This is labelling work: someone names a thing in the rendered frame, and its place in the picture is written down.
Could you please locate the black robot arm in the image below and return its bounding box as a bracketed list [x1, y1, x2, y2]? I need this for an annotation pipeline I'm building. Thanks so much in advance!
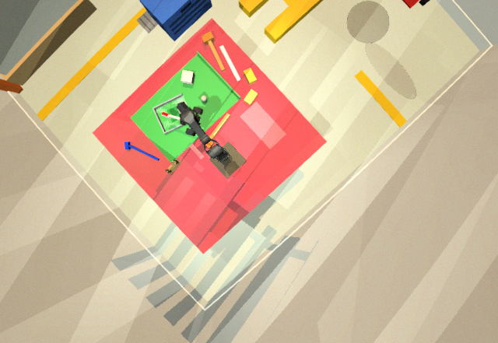
[177, 102, 230, 162]

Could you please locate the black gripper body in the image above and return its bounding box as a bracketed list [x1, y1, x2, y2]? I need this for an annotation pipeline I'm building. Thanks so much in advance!
[185, 107, 203, 136]

